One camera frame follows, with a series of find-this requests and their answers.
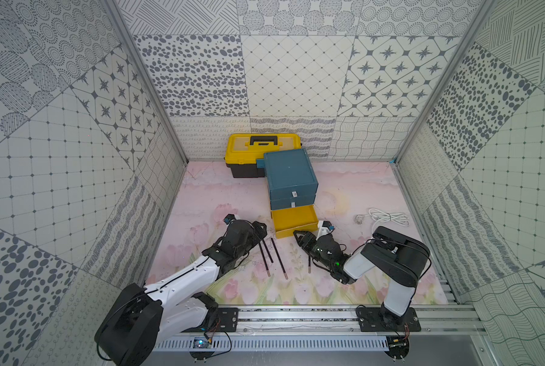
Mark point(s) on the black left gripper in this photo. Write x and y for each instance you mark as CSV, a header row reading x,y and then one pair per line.
x,y
253,229

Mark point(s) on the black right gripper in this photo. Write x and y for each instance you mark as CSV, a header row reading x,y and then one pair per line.
x,y
305,242

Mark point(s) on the black pencil slanted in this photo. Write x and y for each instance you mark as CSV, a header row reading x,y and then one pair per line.
x,y
279,258

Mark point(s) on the yellow bottom drawer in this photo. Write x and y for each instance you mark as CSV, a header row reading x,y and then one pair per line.
x,y
287,221

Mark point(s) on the teal drawer cabinet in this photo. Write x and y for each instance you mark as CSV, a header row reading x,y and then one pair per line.
x,y
289,171

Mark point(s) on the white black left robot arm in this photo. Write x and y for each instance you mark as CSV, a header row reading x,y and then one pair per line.
x,y
142,317

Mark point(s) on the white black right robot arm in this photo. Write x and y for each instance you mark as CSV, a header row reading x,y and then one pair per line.
x,y
403,259

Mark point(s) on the black pencil cluster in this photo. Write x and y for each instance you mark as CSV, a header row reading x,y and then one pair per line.
x,y
268,252
264,258

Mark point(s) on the black pencil left cluster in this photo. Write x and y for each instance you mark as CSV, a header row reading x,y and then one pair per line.
x,y
264,258

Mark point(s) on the yellow black toolbox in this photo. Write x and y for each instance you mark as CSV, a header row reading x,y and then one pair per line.
x,y
245,152

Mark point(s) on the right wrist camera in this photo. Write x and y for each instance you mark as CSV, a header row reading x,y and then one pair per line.
x,y
324,228

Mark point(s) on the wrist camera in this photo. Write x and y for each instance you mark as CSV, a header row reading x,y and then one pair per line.
x,y
229,218
324,228

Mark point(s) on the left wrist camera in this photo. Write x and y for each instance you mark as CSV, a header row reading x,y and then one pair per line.
x,y
229,218

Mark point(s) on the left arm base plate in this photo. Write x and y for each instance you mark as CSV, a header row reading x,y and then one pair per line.
x,y
223,319

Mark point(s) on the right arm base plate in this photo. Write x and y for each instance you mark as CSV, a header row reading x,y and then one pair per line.
x,y
387,320

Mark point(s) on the white slotted cable duct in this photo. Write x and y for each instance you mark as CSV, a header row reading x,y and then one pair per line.
x,y
279,343

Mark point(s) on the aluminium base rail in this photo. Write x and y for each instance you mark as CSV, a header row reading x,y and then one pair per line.
x,y
421,320

